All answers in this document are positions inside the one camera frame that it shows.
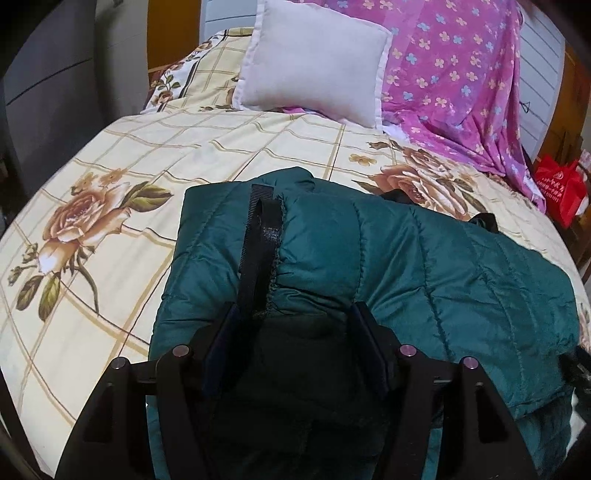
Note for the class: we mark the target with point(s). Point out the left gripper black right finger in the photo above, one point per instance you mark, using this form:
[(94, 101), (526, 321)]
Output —
[(480, 438)]

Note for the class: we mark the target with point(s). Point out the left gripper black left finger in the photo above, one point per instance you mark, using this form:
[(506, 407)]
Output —
[(110, 439)]

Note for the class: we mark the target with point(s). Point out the dark green puffer jacket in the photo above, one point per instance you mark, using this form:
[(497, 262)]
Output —
[(448, 286)]

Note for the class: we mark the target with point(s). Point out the red shopping bag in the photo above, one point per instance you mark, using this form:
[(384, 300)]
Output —
[(564, 189)]

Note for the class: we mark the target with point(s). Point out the floral cream bed quilt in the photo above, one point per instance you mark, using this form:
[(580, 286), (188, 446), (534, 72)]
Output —
[(84, 265)]

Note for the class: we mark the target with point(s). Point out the white slatted headboard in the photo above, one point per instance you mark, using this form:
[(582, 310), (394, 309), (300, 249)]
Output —
[(542, 60)]

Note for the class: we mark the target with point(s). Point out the pink floral sheet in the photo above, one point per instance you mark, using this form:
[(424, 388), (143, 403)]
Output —
[(452, 81)]

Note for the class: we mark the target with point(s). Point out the grey refrigerator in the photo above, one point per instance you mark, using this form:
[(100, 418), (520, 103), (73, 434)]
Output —
[(49, 99)]

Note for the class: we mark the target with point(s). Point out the white square pillow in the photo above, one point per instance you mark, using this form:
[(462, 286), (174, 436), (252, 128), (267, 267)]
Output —
[(306, 56)]

